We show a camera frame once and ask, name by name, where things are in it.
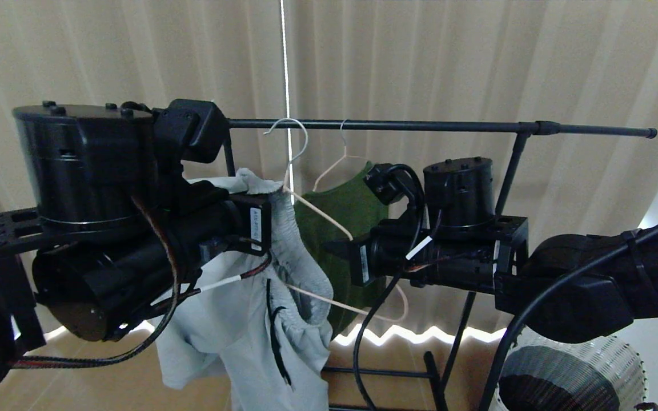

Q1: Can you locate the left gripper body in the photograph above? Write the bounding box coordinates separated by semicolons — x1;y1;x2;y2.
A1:
178;180;274;259

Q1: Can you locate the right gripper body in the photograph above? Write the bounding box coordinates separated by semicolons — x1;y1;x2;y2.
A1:
351;231;439;287

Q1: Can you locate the green long-sleeved shirt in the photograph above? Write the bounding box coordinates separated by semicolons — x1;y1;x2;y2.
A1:
294;162;390;339

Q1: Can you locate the pink clothes hanger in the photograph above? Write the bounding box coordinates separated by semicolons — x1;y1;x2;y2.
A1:
312;119;371;192
263;118;409;324

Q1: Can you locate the pale grey garment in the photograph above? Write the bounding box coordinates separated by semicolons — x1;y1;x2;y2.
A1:
155;167;335;411

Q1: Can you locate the black clothes rack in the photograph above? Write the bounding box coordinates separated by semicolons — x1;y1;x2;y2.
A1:
223;118;658;411

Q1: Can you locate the white laundry basket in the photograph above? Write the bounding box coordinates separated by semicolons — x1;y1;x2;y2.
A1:
488;333;648;411

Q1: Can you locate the beige curtain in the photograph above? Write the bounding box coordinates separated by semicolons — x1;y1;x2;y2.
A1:
0;0;658;343

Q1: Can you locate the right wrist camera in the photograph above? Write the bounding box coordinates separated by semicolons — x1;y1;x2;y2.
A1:
363;163;421;237

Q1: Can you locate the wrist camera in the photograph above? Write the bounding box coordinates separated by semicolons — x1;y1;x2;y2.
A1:
363;163;421;237
154;99;230;167

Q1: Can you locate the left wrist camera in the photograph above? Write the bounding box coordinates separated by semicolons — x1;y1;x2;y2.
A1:
154;99;230;167

